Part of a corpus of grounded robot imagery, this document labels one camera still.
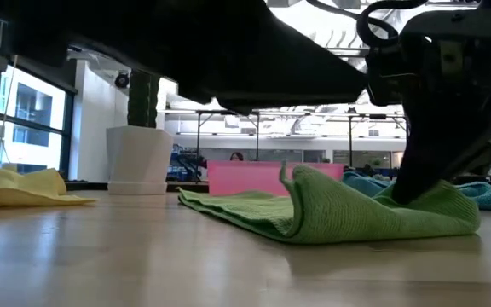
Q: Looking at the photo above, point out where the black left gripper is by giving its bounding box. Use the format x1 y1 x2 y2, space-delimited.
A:
0 0 179 85

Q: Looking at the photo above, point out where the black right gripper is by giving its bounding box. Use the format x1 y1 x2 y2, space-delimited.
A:
391 6 491 205

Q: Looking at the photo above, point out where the green microfiber towel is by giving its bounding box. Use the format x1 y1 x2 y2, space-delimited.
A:
176 160 482 246

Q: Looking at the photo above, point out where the teal microfiber towel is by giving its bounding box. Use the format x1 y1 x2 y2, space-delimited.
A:
341 170 491 213

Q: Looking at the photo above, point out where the yellow microfiber towel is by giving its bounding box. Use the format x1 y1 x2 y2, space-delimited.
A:
0 166 98 211

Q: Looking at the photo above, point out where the black round ceiling speaker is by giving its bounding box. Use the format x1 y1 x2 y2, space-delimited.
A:
114 71 130 90

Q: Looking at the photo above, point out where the large black-framed window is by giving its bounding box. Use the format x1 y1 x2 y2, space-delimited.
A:
0 63 76 177

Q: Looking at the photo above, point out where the green cactus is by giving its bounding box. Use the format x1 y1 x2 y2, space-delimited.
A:
126 70 161 129

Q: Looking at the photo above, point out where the pink cloth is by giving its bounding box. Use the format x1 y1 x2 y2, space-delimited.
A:
206 160 345 197

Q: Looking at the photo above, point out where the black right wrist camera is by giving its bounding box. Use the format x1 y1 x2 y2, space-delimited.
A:
364 44 405 107

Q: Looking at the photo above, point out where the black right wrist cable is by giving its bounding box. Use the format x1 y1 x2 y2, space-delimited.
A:
304 0 430 49

